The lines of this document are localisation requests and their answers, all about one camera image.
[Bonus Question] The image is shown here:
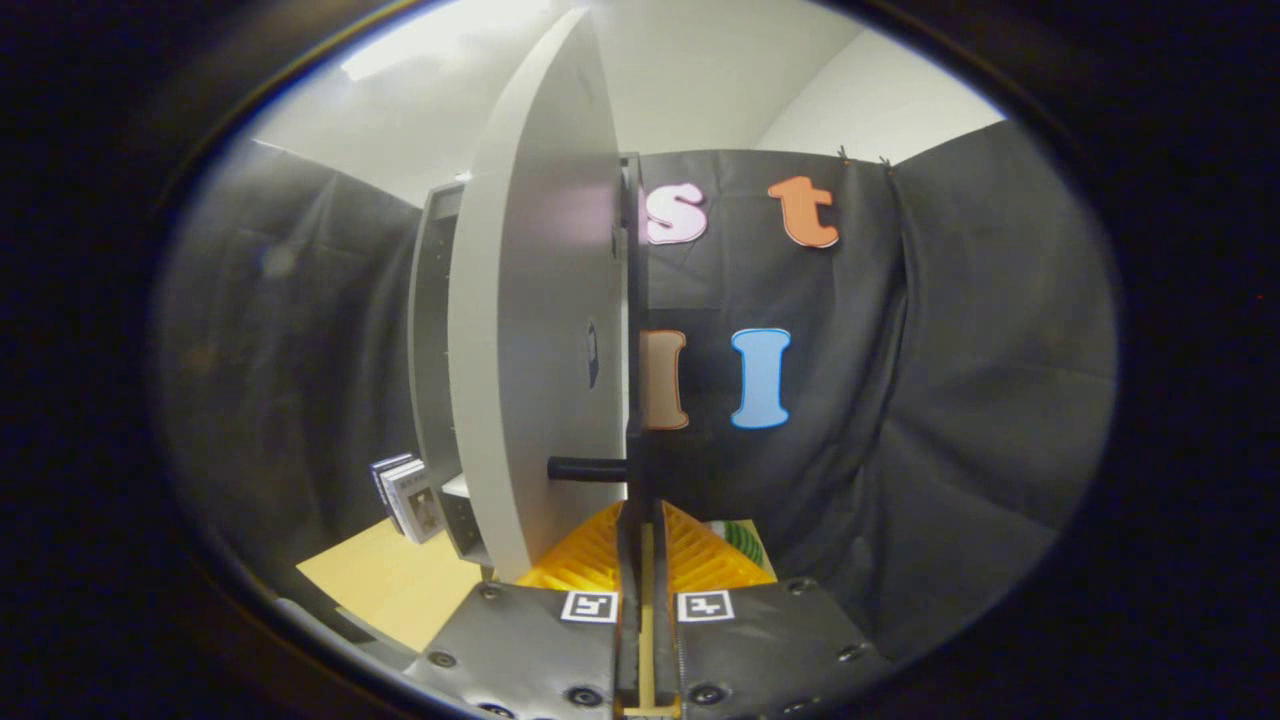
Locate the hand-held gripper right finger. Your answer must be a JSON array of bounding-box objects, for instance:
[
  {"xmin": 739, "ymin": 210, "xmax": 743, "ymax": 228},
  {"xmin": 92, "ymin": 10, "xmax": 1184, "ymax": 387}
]
[{"xmin": 650, "ymin": 500, "xmax": 896, "ymax": 720}]

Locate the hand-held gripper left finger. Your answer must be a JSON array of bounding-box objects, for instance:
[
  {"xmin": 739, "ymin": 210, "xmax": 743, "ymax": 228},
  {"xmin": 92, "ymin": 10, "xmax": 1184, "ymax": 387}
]
[{"xmin": 405, "ymin": 500, "xmax": 646, "ymax": 720}]

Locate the black door handle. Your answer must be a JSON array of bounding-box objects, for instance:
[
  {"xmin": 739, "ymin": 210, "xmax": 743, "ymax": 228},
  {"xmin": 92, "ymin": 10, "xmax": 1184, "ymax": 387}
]
[{"xmin": 547, "ymin": 456, "xmax": 631, "ymax": 485}]

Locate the white shoe cabinet door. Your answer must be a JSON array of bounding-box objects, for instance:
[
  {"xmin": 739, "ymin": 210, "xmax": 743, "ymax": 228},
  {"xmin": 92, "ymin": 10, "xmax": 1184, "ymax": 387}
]
[{"xmin": 447, "ymin": 8, "xmax": 646, "ymax": 583}]

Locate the watermelon pattern toy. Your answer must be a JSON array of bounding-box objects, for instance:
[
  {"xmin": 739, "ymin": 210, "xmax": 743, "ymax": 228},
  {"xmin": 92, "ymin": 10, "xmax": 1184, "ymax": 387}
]
[{"xmin": 703, "ymin": 518, "xmax": 777, "ymax": 581}]

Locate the white book figure cover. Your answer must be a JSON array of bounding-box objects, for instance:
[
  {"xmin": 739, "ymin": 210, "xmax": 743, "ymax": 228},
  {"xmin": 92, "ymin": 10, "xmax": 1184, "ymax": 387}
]
[{"xmin": 388, "ymin": 462, "xmax": 447, "ymax": 546}]

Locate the white blue spine book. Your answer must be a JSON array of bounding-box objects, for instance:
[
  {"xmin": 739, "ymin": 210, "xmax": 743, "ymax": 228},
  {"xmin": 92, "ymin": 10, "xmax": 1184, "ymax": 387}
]
[{"xmin": 378, "ymin": 458, "xmax": 426, "ymax": 536}]

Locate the dark blue book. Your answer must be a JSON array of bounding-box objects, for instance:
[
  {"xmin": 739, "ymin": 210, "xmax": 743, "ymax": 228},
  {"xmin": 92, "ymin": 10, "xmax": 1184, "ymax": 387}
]
[{"xmin": 370, "ymin": 453, "xmax": 413, "ymax": 511}]

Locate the black backdrop cloth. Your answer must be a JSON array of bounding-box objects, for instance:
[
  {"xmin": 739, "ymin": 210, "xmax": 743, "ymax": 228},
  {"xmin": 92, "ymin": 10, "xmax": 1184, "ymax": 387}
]
[{"xmin": 150, "ymin": 120, "xmax": 1121, "ymax": 661}]

